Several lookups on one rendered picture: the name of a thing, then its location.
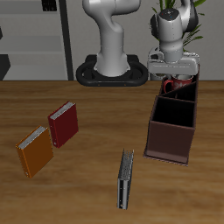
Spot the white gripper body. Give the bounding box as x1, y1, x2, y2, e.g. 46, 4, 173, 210
146, 56, 200, 77

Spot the red mug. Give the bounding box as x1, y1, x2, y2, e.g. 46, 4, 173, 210
163, 74, 194, 95

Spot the dark brown desk caddy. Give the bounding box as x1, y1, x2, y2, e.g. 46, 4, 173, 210
143, 64, 201, 167

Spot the black book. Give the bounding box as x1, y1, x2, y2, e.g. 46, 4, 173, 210
116, 148, 136, 211

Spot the red book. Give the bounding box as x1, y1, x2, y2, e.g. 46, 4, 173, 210
46, 100, 80, 150

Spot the black box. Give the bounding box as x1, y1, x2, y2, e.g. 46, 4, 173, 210
41, 0, 58, 12

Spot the white shelf unit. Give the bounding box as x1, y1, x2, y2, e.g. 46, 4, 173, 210
0, 0, 74, 81

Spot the orange book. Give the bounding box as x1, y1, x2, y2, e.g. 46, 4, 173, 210
15, 124, 55, 179

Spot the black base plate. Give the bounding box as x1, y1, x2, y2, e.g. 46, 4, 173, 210
75, 53, 150, 88

